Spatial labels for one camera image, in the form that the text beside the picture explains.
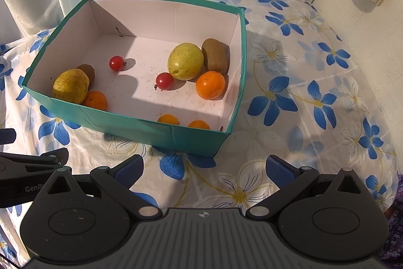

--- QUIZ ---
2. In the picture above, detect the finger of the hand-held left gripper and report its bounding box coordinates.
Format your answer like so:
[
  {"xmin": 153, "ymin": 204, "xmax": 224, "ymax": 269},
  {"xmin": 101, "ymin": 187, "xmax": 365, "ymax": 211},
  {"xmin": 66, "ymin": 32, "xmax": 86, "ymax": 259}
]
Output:
[
  {"xmin": 0, "ymin": 128, "xmax": 16, "ymax": 145},
  {"xmin": 0, "ymin": 147, "xmax": 69, "ymax": 177}
]

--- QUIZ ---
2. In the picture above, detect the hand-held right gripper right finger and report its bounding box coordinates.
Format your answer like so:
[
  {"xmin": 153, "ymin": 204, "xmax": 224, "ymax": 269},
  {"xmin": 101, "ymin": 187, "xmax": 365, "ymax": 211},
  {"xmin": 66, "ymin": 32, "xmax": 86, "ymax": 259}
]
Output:
[{"xmin": 246, "ymin": 155, "xmax": 366, "ymax": 220}]

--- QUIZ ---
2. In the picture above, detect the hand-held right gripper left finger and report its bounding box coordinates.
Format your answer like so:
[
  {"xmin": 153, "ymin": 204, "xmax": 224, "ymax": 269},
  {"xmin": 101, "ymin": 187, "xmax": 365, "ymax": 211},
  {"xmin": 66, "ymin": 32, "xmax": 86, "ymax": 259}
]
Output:
[{"xmin": 41, "ymin": 154, "xmax": 162, "ymax": 220}]

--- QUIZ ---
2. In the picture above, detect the small orange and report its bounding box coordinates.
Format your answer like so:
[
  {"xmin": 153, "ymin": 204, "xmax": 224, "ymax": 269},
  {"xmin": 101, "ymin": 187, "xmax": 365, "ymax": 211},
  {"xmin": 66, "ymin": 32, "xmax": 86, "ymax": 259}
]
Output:
[{"xmin": 157, "ymin": 114, "xmax": 180, "ymax": 126}]

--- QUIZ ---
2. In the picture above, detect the orange mandarin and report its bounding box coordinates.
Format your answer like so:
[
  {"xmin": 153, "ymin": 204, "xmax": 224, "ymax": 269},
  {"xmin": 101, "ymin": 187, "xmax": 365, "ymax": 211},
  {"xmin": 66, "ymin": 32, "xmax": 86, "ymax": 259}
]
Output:
[
  {"xmin": 195, "ymin": 71, "xmax": 226, "ymax": 100},
  {"xmin": 82, "ymin": 91, "xmax": 108, "ymax": 111}
]

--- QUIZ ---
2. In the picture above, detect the yellow cherry tomato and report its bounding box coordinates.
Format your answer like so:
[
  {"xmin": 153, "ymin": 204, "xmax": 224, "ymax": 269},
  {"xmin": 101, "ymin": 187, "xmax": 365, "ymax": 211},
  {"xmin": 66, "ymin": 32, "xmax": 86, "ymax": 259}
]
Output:
[{"xmin": 187, "ymin": 120, "xmax": 211, "ymax": 130}]

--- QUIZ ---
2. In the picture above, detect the red cherry tomato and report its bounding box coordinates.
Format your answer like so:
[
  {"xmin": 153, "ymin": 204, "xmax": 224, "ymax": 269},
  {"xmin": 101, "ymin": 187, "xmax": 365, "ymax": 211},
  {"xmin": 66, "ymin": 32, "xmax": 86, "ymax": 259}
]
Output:
[
  {"xmin": 109, "ymin": 55, "xmax": 128, "ymax": 71},
  {"xmin": 154, "ymin": 72, "xmax": 175, "ymax": 91}
]

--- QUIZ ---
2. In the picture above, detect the brown kiwi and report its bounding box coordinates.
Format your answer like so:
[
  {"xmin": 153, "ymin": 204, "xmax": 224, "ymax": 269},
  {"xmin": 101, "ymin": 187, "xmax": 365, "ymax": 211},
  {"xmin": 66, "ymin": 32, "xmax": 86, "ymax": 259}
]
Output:
[
  {"xmin": 76, "ymin": 64, "xmax": 95, "ymax": 83},
  {"xmin": 201, "ymin": 38, "xmax": 230, "ymax": 74}
]

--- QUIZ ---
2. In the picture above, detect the teal cardboard box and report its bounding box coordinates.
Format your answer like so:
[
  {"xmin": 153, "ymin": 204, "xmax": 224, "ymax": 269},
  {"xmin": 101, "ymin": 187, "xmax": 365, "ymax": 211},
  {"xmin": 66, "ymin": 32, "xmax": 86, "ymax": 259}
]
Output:
[{"xmin": 18, "ymin": 0, "xmax": 247, "ymax": 158}]

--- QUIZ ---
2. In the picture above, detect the blue floral tablecloth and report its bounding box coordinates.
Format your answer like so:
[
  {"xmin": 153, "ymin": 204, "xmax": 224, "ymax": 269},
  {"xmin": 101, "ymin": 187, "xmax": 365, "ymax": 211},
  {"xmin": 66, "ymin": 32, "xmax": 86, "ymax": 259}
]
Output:
[{"xmin": 0, "ymin": 0, "xmax": 400, "ymax": 269}]

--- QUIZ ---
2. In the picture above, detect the purple patterned clothing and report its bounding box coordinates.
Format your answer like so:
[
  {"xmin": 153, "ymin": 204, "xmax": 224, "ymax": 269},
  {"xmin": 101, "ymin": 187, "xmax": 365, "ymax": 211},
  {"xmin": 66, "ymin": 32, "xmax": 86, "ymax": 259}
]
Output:
[{"xmin": 379, "ymin": 173, "xmax": 403, "ymax": 269}]

